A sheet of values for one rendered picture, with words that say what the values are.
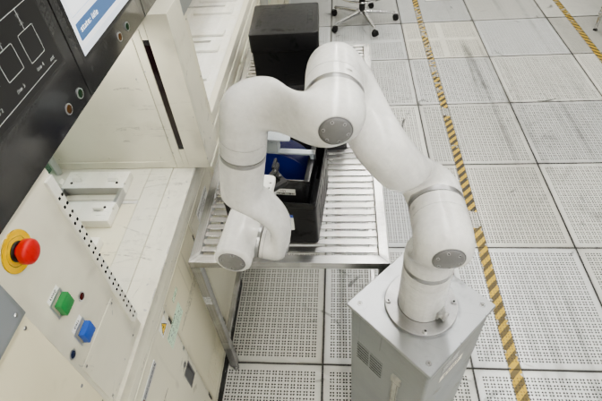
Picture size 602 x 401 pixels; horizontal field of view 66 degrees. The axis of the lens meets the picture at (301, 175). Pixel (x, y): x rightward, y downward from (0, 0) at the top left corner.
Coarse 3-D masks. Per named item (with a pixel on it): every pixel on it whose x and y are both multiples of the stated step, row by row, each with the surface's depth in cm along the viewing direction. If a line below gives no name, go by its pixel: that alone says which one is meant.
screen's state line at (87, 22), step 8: (104, 0) 96; (112, 0) 100; (96, 8) 93; (104, 8) 96; (88, 16) 90; (96, 16) 93; (80, 24) 87; (88, 24) 90; (80, 32) 87; (88, 32) 90
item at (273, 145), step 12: (276, 132) 130; (276, 144) 132; (312, 156) 134; (312, 168) 133; (276, 180) 131; (288, 180) 130; (300, 180) 130; (312, 180) 143; (288, 192) 133; (300, 192) 133; (312, 192) 143
